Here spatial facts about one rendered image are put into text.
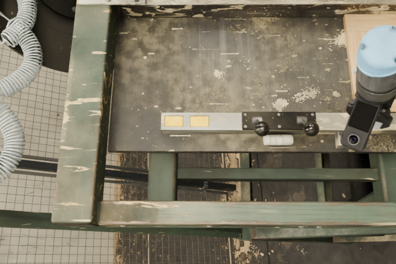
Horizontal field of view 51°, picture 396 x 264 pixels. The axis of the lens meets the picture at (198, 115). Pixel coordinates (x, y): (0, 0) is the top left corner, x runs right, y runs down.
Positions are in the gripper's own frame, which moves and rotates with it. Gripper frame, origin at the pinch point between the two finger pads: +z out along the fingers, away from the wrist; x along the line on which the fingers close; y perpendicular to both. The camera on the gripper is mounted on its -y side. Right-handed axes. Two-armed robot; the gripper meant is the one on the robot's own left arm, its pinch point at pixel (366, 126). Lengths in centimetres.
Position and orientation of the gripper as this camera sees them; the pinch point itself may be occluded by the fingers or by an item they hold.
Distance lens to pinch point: 100.7
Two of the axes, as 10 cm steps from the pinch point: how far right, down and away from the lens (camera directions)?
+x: -8.3, -3.6, 4.2
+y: 4.6, -8.8, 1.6
